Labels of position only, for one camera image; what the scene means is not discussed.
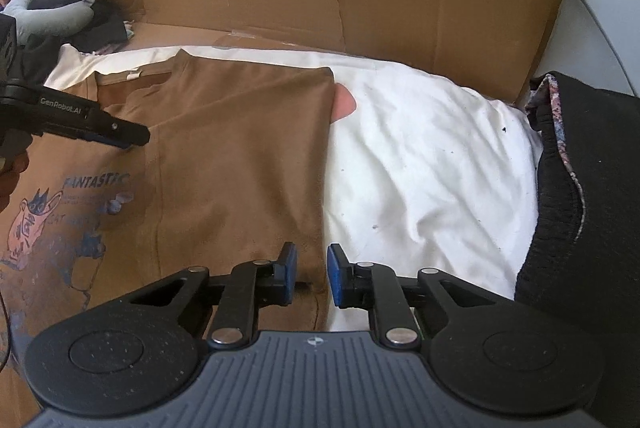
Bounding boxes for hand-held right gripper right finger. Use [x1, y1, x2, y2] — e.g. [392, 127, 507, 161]
[326, 244, 501, 350]

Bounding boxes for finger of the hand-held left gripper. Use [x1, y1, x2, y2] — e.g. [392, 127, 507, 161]
[30, 90, 151, 149]

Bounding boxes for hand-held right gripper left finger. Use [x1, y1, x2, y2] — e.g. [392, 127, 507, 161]
[130, 241, 299, 350]

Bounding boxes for brown printed t-shirt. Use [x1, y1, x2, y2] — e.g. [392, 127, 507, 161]
[0, 49, 336, 428]

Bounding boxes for person's left hand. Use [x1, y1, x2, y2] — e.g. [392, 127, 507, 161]
[0, 150, 31, 211]

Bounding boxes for grey neck pillow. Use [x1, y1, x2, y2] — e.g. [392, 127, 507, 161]
[2, 0, 97, 45]

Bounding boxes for crumpled black garment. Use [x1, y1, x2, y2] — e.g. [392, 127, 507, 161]
[65, 0, 133, 55]

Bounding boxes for cream bear printed blanket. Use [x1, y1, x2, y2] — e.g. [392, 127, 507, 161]
[45, 43, 546, 334]

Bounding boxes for folded black fleece garment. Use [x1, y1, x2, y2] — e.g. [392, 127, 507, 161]
[515, 70, 640, 428]

